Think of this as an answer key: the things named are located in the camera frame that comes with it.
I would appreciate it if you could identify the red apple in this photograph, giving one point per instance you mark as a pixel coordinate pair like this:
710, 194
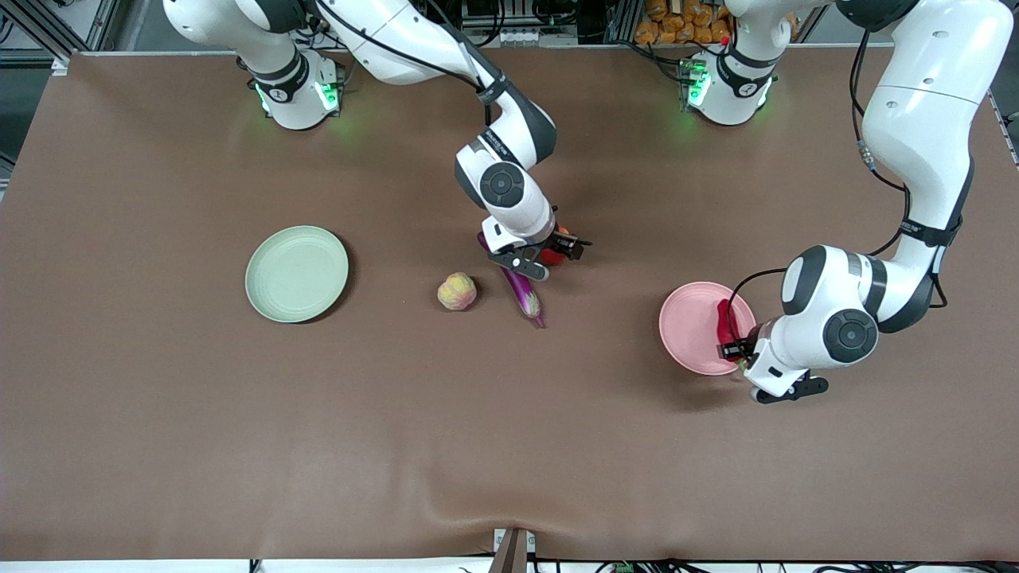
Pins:
552, 255

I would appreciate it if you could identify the red chili pepper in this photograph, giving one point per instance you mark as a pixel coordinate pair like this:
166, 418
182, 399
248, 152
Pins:
724, 318

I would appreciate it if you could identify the long purple eggplant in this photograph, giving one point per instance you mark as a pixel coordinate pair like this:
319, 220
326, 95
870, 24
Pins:
521, 294

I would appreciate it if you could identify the yellow pink peach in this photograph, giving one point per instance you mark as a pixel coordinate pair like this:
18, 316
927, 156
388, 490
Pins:
457, 291

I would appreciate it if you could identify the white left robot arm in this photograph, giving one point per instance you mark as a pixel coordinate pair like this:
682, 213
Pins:
923, 119

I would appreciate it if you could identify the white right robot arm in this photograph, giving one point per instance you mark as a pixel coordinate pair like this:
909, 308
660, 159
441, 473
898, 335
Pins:
398, 40

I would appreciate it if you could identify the pink round plate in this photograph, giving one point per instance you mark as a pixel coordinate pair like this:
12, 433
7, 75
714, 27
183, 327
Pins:
691, 326

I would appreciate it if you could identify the white power strip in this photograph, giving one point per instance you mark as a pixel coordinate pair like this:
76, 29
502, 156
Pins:
522, 37

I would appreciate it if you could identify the light green round plate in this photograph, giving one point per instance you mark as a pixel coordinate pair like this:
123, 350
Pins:
296, 274

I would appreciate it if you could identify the pile of orange packets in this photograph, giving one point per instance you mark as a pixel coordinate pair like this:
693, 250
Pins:
677, 24

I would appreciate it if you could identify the brown table cloth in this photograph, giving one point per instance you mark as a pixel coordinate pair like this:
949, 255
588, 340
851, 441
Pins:
239, 438

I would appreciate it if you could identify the aluminium frame profile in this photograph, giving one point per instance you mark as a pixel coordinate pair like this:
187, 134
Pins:
48, 28

